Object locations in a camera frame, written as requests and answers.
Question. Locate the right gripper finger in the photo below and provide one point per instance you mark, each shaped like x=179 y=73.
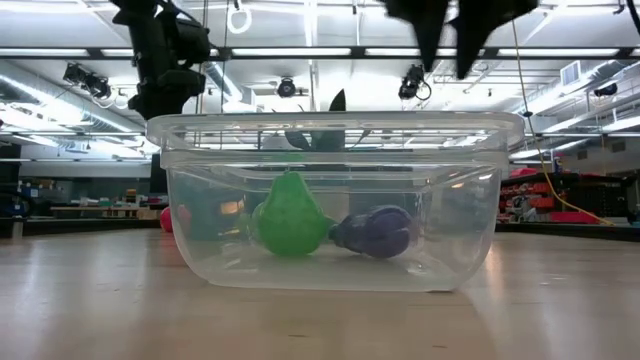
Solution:
x=425 y=25
x=475 y=25

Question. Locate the red tomato toy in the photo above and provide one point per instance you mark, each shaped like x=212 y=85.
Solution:
x=165 y=220

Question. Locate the green pear toy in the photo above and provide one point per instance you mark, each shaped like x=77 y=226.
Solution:
x=290 y=225

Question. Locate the purple eggplant toy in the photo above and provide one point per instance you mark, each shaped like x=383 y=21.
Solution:
x=375 y=232

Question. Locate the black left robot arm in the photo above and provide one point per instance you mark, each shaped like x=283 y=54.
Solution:
x=149 y=45

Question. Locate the clear plastic tupperware container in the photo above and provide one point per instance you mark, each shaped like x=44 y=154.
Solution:
x=200 y=260

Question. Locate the black monitor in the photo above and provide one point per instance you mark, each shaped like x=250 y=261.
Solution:
x=157 y=175

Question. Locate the white air vent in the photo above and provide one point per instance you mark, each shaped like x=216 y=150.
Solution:
x=571 y=74

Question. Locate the cluttered wooden workbench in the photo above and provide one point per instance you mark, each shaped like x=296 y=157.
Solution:
x=100 y=210

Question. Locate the blue spray can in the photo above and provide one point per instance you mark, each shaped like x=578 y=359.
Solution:
x=557 y=165

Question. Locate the dark shelf with red bins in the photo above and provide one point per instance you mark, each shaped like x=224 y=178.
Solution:
x=590 y=192

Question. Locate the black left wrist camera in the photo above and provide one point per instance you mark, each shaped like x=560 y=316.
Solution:
x=190 y=42

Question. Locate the narrow silver ventilation duct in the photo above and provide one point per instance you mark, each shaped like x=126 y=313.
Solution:
x=222 y=80

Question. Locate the black ceiling camera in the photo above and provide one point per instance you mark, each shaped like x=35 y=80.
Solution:
x=286 y=88
x=87 y=80
x=606 y=90
x=412 y=85

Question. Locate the black ceiling light rail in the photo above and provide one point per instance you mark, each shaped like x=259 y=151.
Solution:
x=300 y=51

